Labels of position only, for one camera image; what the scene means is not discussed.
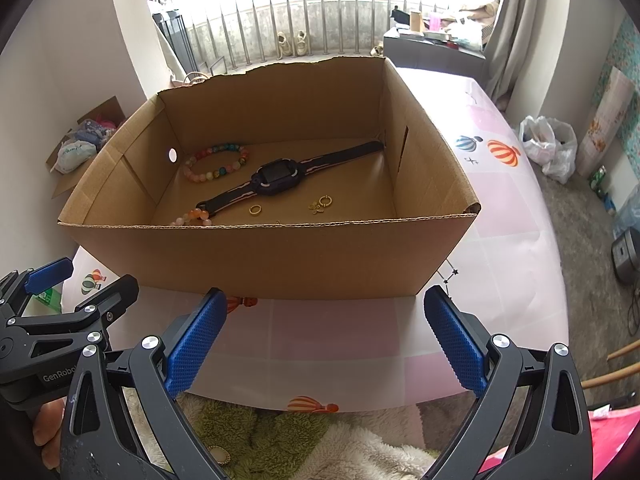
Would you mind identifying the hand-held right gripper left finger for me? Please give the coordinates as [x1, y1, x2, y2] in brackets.
[60, 288, 228, 480]

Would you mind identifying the pair of beige shoes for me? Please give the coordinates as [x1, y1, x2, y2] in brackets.
[277, 31, 311, 59]

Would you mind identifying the teal floral mattress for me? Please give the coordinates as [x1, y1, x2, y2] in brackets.
[600, 15, 640, 127]

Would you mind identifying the grey cabinet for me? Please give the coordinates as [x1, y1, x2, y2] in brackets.
[382, 27, 489, 87]

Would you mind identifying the pink floral mat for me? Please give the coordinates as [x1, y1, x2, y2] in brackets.
[480, 404, 637, 480]

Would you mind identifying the orange pink bead bracelet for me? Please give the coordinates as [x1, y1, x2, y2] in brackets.
[170, 208, 215, 226]

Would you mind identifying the fluffy green white robe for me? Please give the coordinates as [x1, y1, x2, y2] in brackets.
[120, 390, 441, 480]

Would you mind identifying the pink strap digital watch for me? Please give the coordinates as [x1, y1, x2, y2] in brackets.
[196, 141, 385, 213]

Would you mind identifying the white plastic shopping bag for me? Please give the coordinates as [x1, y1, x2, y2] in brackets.
[518, 116, 579, 185]

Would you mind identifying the wooden chair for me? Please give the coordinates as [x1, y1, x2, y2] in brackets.
[582, 339, 640, 392]

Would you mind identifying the black floor appliance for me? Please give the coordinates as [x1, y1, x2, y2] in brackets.
[611, 227, 640, 284]

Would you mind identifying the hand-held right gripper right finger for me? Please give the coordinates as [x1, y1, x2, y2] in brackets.
[424, 286, 593, 480]

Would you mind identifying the multicoloured bead bracelet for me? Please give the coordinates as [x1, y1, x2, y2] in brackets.
[182, 143, 250, 184]

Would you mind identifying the grey curtain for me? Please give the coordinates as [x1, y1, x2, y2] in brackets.
[485, 0, 572, 112]

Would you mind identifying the mint green carton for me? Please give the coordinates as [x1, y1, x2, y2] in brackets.
[27, 285, 66, 314]

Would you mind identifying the black folding rack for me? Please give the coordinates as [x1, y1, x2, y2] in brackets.
[150, 7, 199, 77]

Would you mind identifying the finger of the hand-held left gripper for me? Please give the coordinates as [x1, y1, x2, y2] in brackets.
[0, 257, 73, 311]
[15, 275, 140, 348]

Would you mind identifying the floral paper roll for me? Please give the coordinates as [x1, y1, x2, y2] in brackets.
[577, 67, 636, 177]

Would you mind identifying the open cardboard storage box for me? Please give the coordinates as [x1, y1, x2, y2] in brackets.
[46, 96, 127, 197]

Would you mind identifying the white printed plastic bag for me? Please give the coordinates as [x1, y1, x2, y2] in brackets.
[55, 141, 99, 174]

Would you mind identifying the person's left hand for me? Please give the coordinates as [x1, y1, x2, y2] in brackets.
[32, 400, 63, 471]

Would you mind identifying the large brown cardboard box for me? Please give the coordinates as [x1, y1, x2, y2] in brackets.
[57, 56, 482, 301]

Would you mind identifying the metal balcony railing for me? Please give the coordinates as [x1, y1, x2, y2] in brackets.
[147, 0, 501, 69]

